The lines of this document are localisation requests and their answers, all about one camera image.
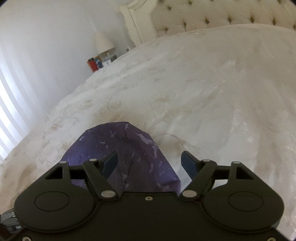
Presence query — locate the purple patterned garment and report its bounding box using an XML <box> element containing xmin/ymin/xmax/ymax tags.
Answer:
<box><xmin>61</xmin><ymin>122</ymin><xmax>181</xmax><ymax>193</ymax></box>

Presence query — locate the white satin bedspread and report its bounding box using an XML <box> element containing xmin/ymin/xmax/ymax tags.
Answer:
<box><xmin>1</xmin><ymin>24</ymin><xmax>295</xmax><ymax>239</ymax></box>

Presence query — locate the white window curtain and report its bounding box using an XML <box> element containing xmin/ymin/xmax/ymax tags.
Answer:
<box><xmin>1</xmin><ymin>44</ymin><xmax>42</xmax><ymax>161</ymax></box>

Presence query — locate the red box on nightstand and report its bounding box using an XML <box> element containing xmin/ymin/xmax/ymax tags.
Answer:
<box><xmin>87</xmin><ymin>56</ymin><xmax>103</xmax><ymax>72</ymax></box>

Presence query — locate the white lamp left side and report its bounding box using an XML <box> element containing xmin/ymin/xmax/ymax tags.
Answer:
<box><xmin>94</xmin><ymin>32</ymin><xmax>115</xmax><ymax>55</ymax></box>

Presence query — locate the cream tufted headboard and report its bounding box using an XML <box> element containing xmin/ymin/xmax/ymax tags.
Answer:
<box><xmin>120</xmin><ymin>0</ymin><xmax>295</xmax><ymax>46</ymax></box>

